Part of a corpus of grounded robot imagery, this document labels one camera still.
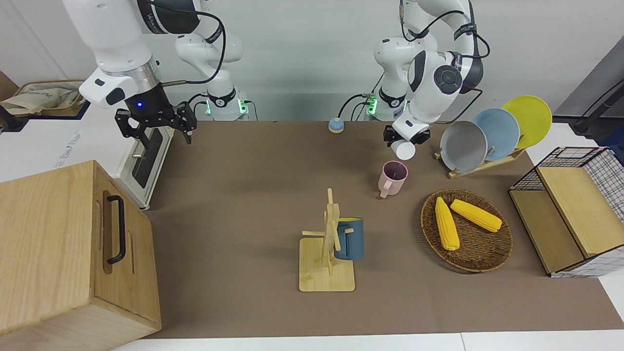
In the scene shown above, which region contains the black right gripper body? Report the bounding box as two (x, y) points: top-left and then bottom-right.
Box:
(123, 83), (177, 126)

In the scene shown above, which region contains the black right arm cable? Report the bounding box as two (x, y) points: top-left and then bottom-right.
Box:
(146, 0), (227, 87)

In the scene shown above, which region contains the wooden mug tree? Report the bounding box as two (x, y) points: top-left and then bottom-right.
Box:
(299, 188), (356, 293)

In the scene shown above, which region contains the black stand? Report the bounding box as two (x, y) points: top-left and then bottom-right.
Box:
(573, 80), (624, 135)

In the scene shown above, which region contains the wooden plate rack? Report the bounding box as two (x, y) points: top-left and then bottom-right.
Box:
(434, 146), (527, 179)

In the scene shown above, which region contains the pink mug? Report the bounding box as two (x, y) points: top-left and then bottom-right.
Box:
(378, 160), (409, 199)

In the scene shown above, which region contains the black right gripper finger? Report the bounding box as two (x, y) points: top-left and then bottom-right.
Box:
(174, 101), (198, 145)
(116, 110), (153, 150)

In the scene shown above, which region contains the dark teal mug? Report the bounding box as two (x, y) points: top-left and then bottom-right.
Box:
(333, 217), (365, 260)

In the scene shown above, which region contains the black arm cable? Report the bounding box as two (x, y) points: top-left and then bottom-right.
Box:
(399, 0), (490, 122)
(146, 0), (227, 87)

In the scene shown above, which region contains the brown table mat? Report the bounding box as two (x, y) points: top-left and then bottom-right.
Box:
(144, 120), (624, 338)

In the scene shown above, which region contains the wooden drawer cabinet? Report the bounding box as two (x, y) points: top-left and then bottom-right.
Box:
(0, 160), (162, 351)

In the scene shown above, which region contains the black drawer handle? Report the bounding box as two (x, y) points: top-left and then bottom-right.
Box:
(103, 195), (127, 265)

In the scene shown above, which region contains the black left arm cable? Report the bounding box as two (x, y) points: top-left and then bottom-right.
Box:
(399, 0), (490, 122)

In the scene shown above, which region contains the yellow corn cob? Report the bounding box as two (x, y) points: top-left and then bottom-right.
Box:
(449, 199), (503, 233)
(435, 196), (461, 252)

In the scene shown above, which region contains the brown wicker basket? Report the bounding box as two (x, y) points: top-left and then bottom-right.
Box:
(420, 189), (513, 273)

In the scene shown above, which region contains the light blue plate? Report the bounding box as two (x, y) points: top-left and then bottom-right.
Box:
(472, 108), (521, 161)

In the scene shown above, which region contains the wire frame wooden shelf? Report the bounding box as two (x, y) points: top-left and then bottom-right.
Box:
(508, 146), (624, 278)

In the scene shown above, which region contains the white oven door handle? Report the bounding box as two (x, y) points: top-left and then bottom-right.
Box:
(128, 128), (153, 161)

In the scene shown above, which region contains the grey plate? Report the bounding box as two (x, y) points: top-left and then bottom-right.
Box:
(440, 120), (488, 175)

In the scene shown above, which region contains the yellow plate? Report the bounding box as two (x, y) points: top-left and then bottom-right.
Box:
(502, 96), (553, 149)

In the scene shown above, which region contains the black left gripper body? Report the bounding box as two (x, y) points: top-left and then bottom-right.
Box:
(384, 125), (432, 138)

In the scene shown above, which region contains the white toaster oven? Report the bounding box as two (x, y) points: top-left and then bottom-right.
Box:
(0, 102), (176, 211)

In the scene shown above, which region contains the brown paper bag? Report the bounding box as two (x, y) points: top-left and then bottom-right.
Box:
(0, 79), (91, 117)

